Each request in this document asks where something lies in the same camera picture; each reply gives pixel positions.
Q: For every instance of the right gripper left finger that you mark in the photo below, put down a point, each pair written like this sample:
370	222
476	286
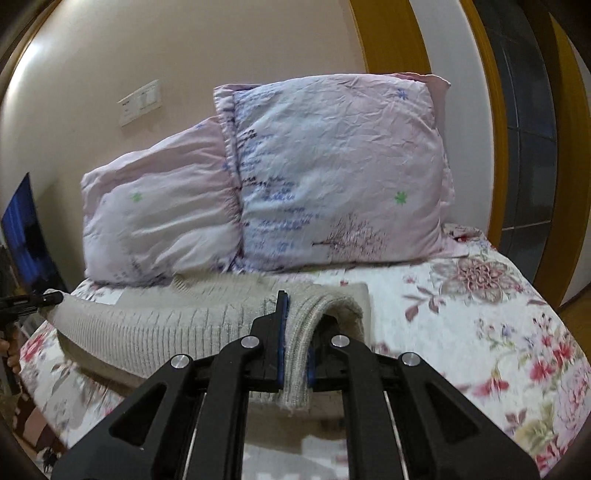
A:
187	421

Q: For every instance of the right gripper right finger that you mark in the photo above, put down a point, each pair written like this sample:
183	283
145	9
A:
406	421

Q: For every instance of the beige knitted sweater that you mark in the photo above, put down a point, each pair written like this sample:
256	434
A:
128	341

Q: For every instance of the person's left hand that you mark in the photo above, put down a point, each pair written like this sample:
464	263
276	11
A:
10	345

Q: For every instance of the glowing computer monitor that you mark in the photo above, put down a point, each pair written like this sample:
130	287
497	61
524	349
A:
35	269

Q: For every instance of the pink pillow left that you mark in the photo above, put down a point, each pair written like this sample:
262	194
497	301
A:
169	209

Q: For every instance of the pink patterned pillow right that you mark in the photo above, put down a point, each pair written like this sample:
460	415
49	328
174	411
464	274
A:
339	169

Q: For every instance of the white wall switch panel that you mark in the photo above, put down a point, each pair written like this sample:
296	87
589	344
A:
140	102

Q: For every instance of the wooden door frame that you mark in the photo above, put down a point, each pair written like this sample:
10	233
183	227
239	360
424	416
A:
516	121

